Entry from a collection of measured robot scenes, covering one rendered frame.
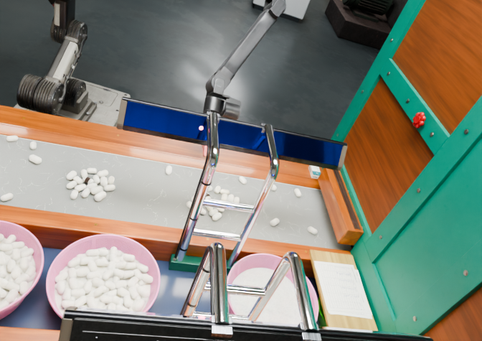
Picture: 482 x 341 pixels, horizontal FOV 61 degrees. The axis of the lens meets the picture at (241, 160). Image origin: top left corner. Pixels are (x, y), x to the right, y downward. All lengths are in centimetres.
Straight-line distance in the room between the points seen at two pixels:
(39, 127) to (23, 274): 53
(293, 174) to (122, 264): 73
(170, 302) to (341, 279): 50
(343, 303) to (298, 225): 31
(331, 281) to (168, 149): 70
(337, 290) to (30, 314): 81
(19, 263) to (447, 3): 130
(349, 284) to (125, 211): 70
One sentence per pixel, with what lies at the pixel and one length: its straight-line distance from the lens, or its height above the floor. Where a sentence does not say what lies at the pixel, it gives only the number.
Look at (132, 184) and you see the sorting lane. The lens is 134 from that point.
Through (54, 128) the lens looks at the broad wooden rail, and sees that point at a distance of 148.
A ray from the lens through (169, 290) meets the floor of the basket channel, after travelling 120.
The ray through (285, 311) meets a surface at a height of 74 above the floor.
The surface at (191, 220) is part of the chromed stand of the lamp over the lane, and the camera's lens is 107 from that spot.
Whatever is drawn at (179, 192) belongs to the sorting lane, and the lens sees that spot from 135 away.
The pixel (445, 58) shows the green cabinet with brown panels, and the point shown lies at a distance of 123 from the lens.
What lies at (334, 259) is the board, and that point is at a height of 78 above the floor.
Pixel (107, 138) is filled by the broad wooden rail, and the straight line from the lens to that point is 146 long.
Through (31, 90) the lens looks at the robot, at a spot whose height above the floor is 77.
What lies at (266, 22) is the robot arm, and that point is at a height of 118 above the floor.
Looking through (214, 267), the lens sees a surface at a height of 111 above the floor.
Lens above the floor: 169
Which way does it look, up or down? 38 degrees down
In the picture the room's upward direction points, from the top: 22 degrees clockwise
